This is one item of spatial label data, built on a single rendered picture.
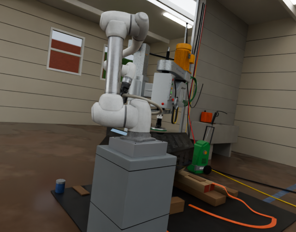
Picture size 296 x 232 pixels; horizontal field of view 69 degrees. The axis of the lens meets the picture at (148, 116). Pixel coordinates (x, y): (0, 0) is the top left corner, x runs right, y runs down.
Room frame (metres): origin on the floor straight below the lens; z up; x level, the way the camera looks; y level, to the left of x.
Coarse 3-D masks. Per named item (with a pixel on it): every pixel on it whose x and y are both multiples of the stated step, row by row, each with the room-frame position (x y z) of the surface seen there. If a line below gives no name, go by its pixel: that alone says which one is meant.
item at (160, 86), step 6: (156, 78) 2.65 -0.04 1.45; (162, 78) 2.62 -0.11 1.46; (168, 78) 2.59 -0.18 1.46; (156, 84) 2.65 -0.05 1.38; (162, 84) 2.62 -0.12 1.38; (168, 84) 2.59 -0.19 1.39; (174, 84) 2.75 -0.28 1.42; (156, 90) 2.64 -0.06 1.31; (162, 90) 2.61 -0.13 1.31; (156, 96) 2.64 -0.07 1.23; (162, 96) 2.61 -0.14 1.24; (156, 102) 2.63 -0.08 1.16; (162, 102) 2.60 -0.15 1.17; (168, 102) 2.62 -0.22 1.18; (162, 108) 2.67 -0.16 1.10; (168, 108) 2.65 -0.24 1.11
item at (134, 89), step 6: (132, 84) 3.34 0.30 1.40; (138, 84) 3.32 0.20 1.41; (144, 84) 3.36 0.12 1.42; (150, 84) 3.34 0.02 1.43; (132, 90) 3.33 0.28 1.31; (138, 90) 3.32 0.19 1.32; (144, 90) 3.37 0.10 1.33; (150, 90) 3.33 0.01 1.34; (144, 96) 3.37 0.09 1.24; (150, 96) 3.34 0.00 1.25
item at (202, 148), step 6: (210, 126) 4.06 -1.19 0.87; (198, 144) 3.98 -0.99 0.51; (204, 144) 3.90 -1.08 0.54; (210, 144) 3.95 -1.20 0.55; (198, 150) 3.89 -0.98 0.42; (204, 150) 3.87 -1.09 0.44; (198, 156) 3.86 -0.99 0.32; (204, 156) 3.88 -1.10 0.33; (192, 162) 3.91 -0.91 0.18; (198, 162) 3.83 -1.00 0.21; (204, 162) 3.89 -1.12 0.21; (192, 168) 3.88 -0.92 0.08; (198, 168) 3.84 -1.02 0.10; (204, 168) 3.86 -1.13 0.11; (210, 168) 3.90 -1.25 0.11
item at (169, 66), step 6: (162, 60) 2.60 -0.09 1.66; (168, 60) 2.59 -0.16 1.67; (162, 66) 2.60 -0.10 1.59; (168, 66) 2.59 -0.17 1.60; (174, 66) 2.66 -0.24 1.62; (162, 72) 2.69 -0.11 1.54; (168, 72) 2.69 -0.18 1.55; (174, 72) 2.71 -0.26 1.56; (180, 72) 2.93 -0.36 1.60; (186, 72) 3.16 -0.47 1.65; (180, 78) 3.14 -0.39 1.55; (186, 78) 3.21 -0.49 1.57
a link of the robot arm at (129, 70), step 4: (128, 64) 1.97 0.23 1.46; (132, 64) 1.98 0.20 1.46; (124, 68) 1.95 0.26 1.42; (128, 68) 1.95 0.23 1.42; (132, 68) 1.96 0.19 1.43; (124, 72) 1.94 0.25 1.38; (128, 72) 1.94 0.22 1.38; (132, 72) 1.96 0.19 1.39; (128, 76) 1.94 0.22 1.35; (132, 76) 1.96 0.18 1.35
